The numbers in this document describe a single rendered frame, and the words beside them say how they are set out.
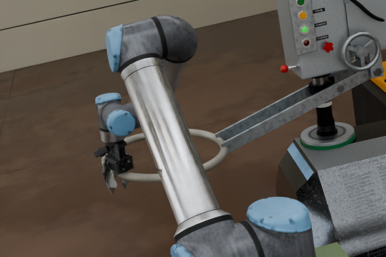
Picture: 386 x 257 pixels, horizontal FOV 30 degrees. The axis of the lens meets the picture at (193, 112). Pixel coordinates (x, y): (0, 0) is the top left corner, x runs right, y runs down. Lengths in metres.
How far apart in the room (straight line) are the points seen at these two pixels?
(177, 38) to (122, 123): 0.58
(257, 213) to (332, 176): 0.96
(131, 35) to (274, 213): 0.58
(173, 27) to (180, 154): 0.35
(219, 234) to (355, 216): 1.02
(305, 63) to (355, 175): 0.44
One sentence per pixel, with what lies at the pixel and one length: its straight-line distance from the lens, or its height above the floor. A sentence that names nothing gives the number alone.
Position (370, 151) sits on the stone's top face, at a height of 0.83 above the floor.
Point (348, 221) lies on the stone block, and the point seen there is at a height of 0.68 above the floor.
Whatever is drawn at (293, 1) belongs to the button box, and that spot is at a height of 1.43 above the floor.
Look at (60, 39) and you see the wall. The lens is 8.72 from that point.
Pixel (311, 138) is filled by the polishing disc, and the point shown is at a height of 0.85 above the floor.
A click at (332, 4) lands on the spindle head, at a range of 2.67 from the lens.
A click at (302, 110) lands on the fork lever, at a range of 2.79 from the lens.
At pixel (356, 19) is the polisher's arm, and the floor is 1.31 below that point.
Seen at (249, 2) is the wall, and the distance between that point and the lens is 8.92.
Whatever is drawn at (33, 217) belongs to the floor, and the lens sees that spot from 4.81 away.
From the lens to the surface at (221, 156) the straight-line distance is 2.68.
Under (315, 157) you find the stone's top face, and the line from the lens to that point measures 2.78.
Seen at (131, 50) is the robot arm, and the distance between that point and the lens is 1.86.
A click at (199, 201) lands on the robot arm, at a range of 1.73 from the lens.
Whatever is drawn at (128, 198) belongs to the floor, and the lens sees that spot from 4.70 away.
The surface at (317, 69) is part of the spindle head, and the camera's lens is 2.71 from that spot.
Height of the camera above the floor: 1.98
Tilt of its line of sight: 19 degrees down
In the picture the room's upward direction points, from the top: 11 degrees counter-clockwise
